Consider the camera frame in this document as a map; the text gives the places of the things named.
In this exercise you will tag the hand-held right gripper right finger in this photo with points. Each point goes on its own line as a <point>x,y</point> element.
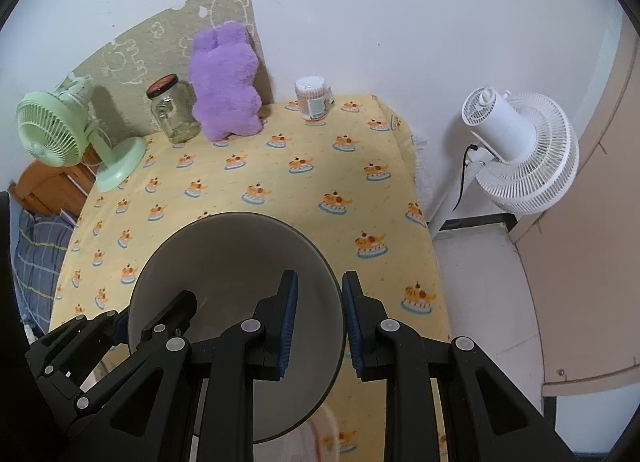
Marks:
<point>351,327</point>

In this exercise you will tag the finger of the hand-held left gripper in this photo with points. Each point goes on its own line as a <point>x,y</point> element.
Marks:
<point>85,334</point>
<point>170,314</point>

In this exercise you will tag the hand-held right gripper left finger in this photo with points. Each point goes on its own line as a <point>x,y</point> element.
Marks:
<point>287,327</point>

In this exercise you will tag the beige floral bowl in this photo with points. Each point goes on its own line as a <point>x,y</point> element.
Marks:
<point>235,262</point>

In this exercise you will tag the blue plaid blanket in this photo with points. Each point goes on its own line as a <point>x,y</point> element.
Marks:
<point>40,252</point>

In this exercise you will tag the yellow printed tablecloth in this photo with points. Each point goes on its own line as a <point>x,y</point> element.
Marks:
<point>300,192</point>

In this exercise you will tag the glass jar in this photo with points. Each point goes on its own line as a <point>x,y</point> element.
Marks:
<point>172,112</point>

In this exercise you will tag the green desk fan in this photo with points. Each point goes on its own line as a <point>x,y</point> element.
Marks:
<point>50,132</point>

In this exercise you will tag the cotton swab container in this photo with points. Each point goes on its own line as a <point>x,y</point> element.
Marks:
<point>312,97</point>

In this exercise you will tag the purple plush cushion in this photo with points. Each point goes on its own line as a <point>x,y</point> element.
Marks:
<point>225,82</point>

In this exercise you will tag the white standing fan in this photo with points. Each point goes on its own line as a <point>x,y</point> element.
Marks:
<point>520,142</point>

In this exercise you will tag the beige door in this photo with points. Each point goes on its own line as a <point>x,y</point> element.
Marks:
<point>590,242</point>

